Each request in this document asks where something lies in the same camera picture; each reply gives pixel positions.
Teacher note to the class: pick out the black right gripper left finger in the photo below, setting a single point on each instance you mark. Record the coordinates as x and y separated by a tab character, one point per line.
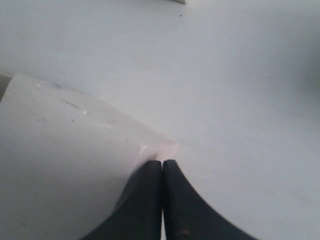
138	211

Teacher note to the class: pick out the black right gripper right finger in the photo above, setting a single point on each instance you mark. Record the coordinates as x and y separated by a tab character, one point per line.
187	216

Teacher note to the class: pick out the large plain wooden cube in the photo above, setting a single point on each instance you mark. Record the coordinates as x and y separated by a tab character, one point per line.
65	158

